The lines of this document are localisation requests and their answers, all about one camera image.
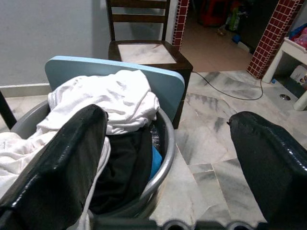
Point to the light blue wooden board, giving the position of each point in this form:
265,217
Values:
168,83

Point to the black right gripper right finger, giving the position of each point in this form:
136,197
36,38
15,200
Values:
275,177

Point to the grey laundry basin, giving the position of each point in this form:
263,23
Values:
169,143

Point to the dark wooden chair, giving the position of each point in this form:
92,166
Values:
185,79

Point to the small blue floor object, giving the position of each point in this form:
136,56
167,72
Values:
237,39

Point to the red tile pillar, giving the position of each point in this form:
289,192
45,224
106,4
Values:
180,24
271,36

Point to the red plastic stool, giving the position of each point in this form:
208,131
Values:
213,12

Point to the small white side table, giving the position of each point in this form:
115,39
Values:
275,60

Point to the blue cloth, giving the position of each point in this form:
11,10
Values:
157,163

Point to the pink toy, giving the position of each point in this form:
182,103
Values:
302,39

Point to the green bag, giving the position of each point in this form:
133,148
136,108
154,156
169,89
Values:
233,20

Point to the picture book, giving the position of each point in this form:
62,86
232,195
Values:
299,76

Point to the metal floor drain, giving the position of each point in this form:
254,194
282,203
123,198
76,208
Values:
284,96

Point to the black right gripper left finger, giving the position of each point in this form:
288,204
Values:
55,172

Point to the black garment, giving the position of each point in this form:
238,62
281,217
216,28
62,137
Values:
122,167

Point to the dark wooden furniture leg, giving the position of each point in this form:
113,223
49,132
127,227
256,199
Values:
7,112

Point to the white garment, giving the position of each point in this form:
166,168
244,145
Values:
96,100

